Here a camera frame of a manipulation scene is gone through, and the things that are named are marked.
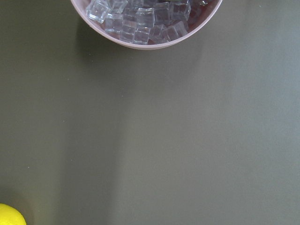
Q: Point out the yellow lemon far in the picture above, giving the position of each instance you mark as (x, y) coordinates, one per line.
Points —
(10, 216)

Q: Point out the clear ice cubes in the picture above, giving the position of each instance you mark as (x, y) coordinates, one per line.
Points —
(146, 21)

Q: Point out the pink bowl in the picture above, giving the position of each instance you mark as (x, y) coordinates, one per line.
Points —
(206, 15)

